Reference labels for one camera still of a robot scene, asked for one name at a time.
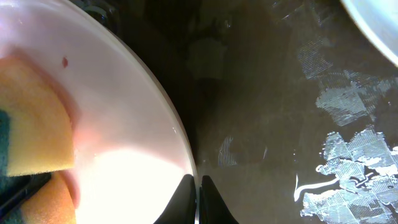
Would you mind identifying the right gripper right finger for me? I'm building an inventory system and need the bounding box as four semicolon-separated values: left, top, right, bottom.
199;175;238;224

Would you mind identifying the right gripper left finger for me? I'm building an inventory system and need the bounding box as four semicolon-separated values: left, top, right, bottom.
154;174;197;224

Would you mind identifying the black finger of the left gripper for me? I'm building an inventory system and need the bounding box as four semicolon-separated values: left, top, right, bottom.
1;173;52;215

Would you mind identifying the green and yellow sponge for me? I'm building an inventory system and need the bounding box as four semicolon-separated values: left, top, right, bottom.
0;55;78;224

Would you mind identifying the pinkish white plate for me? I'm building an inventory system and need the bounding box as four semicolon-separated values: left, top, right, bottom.
1;1;197;223

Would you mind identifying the brown plastic serving tray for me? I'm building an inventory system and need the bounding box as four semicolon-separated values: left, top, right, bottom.
77;0;397;223

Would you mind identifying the pale green plate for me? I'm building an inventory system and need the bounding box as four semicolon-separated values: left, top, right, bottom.
341;0;397;65

